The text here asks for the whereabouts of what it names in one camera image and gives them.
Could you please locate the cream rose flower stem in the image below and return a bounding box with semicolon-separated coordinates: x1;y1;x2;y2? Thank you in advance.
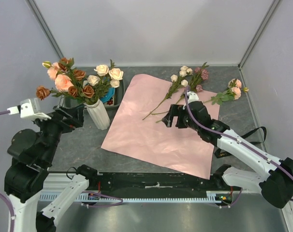
84;59;124;101

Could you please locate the aluminium frame post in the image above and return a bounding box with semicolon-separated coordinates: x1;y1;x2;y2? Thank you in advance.
238;0;282;70
26;0;64;58

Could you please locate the white small rose stem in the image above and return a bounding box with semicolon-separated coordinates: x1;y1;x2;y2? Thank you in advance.
142;66;193;120

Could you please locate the peach peony flower stem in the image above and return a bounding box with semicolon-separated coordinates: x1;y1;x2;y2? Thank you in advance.
42;61;75;92

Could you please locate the pink peony bud stem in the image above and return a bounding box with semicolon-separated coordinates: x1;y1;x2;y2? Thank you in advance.
204;79;249;105

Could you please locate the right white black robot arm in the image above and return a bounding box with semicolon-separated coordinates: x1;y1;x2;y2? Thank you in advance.
162;101;293;209

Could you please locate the white ribbed vase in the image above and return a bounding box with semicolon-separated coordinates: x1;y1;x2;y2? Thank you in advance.
85;100;110;130

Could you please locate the light blue slotted cable duct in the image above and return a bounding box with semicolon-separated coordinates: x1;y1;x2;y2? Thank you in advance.
40;192;232;203

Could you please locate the beige square board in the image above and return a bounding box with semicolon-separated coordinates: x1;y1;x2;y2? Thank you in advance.
104;89;117;106

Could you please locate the right aluminium frame post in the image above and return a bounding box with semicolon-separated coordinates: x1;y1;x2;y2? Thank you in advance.
238;0;282;70

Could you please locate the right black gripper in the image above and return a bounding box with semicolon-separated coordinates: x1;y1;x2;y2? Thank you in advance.
162;103;201;131

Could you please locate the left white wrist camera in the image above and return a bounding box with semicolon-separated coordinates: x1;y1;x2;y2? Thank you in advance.
7;98;52;121

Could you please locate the left aluminium frame post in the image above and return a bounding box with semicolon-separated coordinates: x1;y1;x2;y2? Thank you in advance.
26;0;64;58

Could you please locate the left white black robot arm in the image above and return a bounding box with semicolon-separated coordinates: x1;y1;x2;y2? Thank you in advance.
4;103;98;232

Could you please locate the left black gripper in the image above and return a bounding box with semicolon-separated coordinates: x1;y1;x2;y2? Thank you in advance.
33;102;86;164

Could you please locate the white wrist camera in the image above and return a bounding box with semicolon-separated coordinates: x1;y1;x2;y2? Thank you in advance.
185;91;199;104
7;98;52;121

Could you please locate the purple pink wrapping paper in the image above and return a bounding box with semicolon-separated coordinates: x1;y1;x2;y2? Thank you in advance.
101;74;214;179

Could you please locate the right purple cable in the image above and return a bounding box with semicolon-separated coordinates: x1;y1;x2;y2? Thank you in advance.
184;86;293;209

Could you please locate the dark green plastic tray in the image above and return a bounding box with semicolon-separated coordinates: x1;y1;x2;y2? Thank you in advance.
59;80;125;111

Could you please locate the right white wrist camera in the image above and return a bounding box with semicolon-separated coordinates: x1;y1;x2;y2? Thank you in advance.
185;91;199;104

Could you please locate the mauve rose flower stem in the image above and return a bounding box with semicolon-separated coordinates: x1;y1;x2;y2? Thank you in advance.
155;62;209;123

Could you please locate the rust brown rose stem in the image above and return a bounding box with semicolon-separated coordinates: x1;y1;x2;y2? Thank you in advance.
36;57;97;104

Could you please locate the blue rimmed black bowl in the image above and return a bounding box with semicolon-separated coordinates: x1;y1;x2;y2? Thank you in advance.
100;87;115;103

